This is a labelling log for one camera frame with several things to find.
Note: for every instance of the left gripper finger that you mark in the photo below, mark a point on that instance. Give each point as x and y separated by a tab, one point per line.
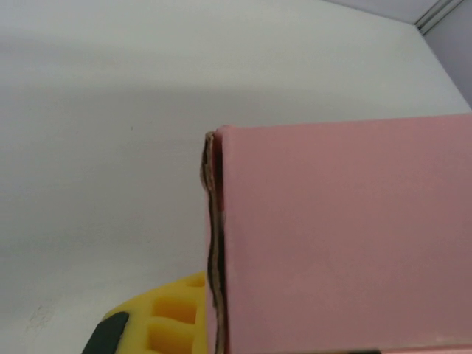
177	291

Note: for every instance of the pink cardboard box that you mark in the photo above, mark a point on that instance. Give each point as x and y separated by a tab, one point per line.
332	239

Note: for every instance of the aluminium frame post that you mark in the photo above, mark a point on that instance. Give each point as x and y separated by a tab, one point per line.
439	13

